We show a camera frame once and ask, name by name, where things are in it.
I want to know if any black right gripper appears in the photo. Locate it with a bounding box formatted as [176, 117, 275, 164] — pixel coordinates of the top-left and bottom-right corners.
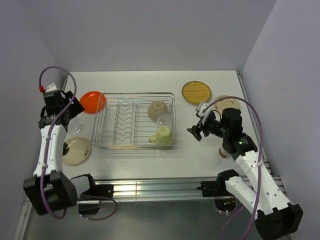
[187, 113, 229, 141]

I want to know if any orange plastic plate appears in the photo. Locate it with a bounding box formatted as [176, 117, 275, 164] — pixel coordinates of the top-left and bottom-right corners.
[79, 91, 107, 114]

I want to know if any clear drinking glass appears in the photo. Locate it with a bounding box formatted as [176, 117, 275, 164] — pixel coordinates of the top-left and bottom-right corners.
[67, 116, 82, 135]
[156, 112, 172, 129]

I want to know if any pale green mug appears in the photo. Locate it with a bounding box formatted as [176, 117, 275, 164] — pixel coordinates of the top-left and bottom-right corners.
[148, 125, 173, 145]

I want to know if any metal tin cup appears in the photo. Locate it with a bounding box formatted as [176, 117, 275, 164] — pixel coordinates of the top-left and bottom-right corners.
[218, 147, 229, 158]

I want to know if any yellow woven-pattern plate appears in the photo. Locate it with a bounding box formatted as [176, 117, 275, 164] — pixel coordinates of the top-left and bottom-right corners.
[181, 80, 212, 105]

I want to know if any cream plate with writing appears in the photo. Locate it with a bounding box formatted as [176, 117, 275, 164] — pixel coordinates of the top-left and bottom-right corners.
[62, 136, 92, 166]

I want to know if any beige ceramic bowl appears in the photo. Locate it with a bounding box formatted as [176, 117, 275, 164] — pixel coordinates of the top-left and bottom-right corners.
[147, 100, 168, 121]

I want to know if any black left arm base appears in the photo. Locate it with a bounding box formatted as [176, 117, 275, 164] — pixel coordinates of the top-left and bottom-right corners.
[78, 184, 114, 216]

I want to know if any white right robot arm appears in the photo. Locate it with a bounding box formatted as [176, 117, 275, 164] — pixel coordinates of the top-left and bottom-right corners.
[188, 103, 303, 240]

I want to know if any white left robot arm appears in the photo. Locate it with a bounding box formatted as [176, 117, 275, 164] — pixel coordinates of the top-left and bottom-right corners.
[23, 90, 84, 219]

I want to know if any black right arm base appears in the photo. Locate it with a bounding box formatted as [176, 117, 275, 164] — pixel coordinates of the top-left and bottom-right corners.
[196, 180, 225, 198]

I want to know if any beige floral plate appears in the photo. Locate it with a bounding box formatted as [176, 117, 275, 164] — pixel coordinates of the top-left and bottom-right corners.
[212, 98, 241, 115]

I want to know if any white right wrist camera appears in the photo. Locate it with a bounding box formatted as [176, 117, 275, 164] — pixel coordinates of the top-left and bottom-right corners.
[196, 101, 213, 125]

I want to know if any wire dish rack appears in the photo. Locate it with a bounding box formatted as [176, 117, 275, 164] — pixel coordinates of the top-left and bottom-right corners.
[91, 92, 177, 149]

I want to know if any aluminium front rail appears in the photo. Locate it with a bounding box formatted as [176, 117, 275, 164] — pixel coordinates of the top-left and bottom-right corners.
[24, 174, 287, 205]

